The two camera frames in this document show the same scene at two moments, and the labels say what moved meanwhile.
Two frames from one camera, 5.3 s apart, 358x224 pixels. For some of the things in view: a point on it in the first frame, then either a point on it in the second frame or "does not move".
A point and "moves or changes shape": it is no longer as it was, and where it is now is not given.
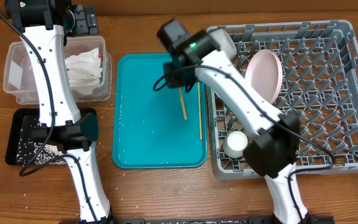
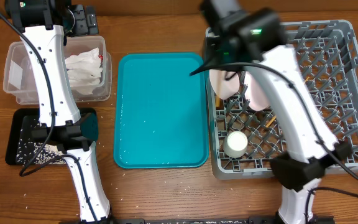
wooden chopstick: [183, 102] moves or changes shape
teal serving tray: [149, 130] does not move
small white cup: [234, 143] does not move
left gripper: [82, 27] does not move
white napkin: [84, 71] does not move
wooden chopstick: [200, 114] -> [217, 101]
